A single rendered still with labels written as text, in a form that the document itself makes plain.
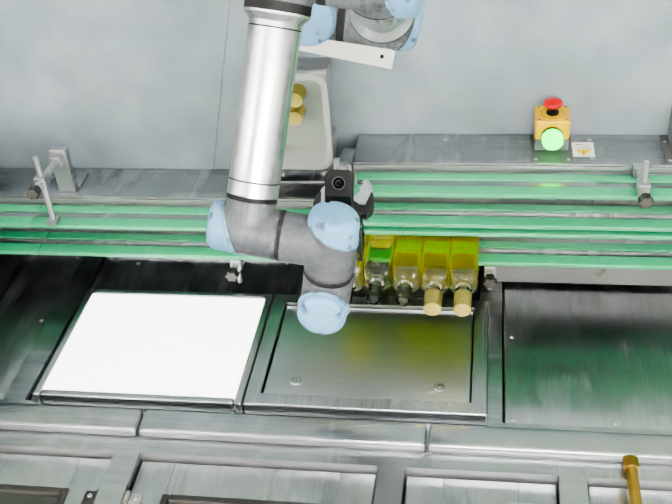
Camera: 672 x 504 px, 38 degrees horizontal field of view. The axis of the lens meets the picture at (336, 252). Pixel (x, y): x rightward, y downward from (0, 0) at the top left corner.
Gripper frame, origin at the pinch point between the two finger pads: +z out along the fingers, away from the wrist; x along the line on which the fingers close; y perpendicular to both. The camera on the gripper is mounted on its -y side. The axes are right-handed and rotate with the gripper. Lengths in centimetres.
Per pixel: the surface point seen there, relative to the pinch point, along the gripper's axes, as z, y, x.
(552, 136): 33, 9, 37
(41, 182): 21, 14, -69
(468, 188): 23.7, 16.2, 20.3
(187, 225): 22, 26, -40
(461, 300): 2.7, 28.4, 19.6
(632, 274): 30, 42, 56
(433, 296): 3.8, 28.4, 14.2
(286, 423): -17.8, 42.9, -12.4
